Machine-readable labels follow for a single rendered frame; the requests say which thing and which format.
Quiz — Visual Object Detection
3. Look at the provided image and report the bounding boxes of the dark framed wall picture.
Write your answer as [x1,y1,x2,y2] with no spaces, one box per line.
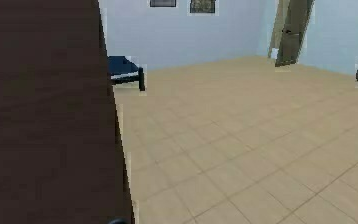
[149,0,178,8]

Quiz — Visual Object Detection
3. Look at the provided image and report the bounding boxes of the dark brown wooden cupboard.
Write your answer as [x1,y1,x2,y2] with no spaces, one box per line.
[0,0,136,224]

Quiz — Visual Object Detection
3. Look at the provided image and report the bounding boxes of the dark blue bed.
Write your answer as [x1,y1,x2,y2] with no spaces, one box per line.
[107,55,146,92]

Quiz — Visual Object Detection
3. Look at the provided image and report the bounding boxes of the olive brown room door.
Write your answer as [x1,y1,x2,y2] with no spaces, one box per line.
[274,0,316,68]

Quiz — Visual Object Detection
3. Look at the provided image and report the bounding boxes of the green framed wall picture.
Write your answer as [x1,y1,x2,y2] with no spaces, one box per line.
[189,0,217,15]

